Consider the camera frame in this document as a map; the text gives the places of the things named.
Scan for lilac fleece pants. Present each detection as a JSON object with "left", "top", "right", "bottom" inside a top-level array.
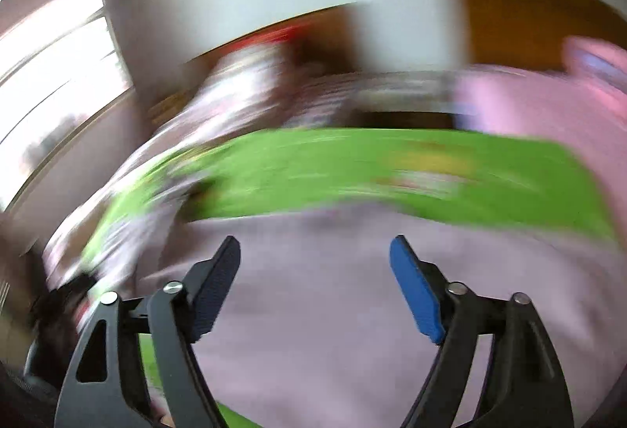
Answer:
[{"left": 136, "top": 205, "right": 626, "bottom": 427}]

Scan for plaid bed sheet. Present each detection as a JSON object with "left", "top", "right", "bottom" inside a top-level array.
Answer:
[{"left": 283, "top": 71, "right": 457, "bottom": 129}]

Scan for red pillow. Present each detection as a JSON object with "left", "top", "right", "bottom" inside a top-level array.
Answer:
[{"left": 227, "top": 25, "right": 312, "bottom": 55}]

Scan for right wooden headboard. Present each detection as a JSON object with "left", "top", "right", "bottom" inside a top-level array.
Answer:
[{"left": 461, "top": 0, "right": 626, "bottom": 71}]

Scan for window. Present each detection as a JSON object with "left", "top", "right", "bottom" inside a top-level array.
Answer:
[{"left": 1, "top": 0, "right": 132, "bottom": 208}]

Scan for green cartoon bed sheet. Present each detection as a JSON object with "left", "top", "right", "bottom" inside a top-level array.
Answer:
[{"left": 80, "top": 127, "right": 620, "bottom": 428}]

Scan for wooden headboard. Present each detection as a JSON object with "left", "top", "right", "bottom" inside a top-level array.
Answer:
[
  {"left": 185, "top": 4, "right": 361, "bottom": 82},
  {"left": 461, "top": 0, "right": 626, "bottom": 71}
]

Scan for pink white floral quilt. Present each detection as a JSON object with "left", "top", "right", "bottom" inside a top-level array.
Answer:
[{"left": 43, "top": 43, "right": 295, "bottom": 288}]

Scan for left wooden headboard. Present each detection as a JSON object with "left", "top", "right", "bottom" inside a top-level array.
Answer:
[{"left": 185, "top": 4, "right": 361, "bottom": 82}]

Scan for pink rolled pillow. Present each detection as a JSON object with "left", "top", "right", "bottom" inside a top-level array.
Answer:
[{"left": 562, "top": 36, "right": 626, "bottom": 92}]

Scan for pink quilt on bed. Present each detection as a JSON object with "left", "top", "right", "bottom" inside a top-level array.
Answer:
[{"left": 454, "top": 68, "right": 626, "bottom": 233}]

